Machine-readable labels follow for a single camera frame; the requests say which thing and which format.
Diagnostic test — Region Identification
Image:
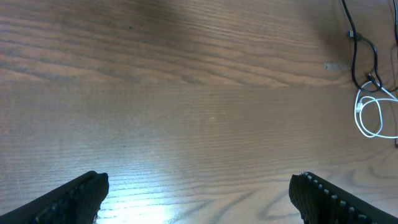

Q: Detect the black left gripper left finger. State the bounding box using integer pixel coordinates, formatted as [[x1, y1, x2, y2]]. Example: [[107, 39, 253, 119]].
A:
[[1, 170, 109, 224]]

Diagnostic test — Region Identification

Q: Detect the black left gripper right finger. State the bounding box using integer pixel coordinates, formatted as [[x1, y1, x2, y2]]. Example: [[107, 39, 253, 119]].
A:
[[289, 172, 397, 224]]

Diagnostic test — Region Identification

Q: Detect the white usb cable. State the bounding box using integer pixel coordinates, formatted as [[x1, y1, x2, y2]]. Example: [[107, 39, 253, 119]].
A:
[[353, 80, 398, 139]]

